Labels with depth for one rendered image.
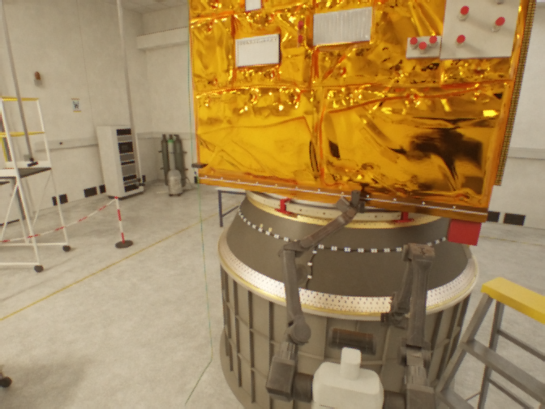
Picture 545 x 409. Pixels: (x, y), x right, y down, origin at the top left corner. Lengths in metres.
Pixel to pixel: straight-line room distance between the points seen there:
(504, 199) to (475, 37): 6.12
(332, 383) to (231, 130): 1.64
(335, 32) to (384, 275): 1.44
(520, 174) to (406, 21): 6.08
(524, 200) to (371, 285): 6.10
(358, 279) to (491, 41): 1.38
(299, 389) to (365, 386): 0.22
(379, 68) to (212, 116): 1.16
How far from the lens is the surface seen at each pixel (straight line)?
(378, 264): 1.94
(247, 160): 2.08
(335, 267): 1.90
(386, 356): 2.22
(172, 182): 8.75
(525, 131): 7.51
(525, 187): 7.69
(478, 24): 1.77
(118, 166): 8.93
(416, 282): 1.20
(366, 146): 1.78
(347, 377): 1.12
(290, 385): 1.14
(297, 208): 1.92
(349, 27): 1.89
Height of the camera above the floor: 2.29
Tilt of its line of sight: 17 degrees down
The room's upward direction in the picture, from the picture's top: straight up
